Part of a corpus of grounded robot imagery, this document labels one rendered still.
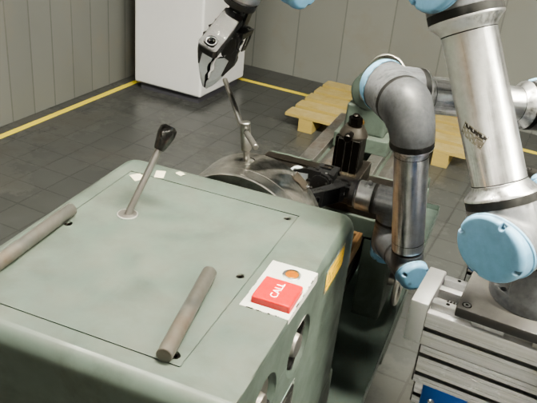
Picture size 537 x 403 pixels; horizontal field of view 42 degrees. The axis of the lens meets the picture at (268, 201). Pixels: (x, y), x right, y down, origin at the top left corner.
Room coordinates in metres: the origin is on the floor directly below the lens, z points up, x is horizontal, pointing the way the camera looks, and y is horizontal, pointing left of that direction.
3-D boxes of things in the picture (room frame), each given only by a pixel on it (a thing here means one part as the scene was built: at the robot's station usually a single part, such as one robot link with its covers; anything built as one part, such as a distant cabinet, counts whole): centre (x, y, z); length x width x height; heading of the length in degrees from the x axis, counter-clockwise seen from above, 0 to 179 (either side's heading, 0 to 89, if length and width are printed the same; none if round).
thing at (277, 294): (0.85, -0.03, 1.26); 0.06 x 0.06 x 0.02; 71
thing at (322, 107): (4.83, -0.81, 0.06); 1.30 x 0.92 x 0.12; 66
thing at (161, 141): (1.11, 0.18, 1.38); 0.04 x 0.03 x 0.05; 161
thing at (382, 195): (1.54, -0.31, 1.07); 0.11 x 0.08 x 0.09; 71
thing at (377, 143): (2.49, -0.35, 1.01); 0.30 x 0.20 x 0.29; 161
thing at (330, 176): (1.60, -0.16, 1.08); 0.12 x 0.09 x 0.08; 71
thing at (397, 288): (1.84, -0.38, 0.73); 0.27 x 0.12 x 0.27; 161
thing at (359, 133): (1.86, -0.22, 1.14); 0.08 x 0.08 x 0.03
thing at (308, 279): (0.88, -0.03, 1.23); 0.13 x 0.08 x 0.06; 161
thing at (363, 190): (1.57, -0.23, 1.08); 0.08 x 0.05 x 0.08; 161
